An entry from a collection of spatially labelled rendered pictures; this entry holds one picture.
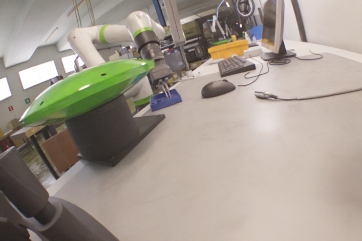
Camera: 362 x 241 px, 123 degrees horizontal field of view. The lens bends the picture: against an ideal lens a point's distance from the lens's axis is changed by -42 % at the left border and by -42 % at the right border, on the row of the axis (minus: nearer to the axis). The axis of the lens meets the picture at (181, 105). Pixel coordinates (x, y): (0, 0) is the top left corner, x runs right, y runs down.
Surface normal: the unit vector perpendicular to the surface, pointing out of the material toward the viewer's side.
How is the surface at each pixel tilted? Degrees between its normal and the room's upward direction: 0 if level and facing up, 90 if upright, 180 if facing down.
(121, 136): 90
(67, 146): 90
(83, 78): 24
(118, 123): 90
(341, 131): 0
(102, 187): 0
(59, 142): 90
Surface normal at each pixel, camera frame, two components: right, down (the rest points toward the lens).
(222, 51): -0.25, 0.44
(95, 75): -0.01, -0.81
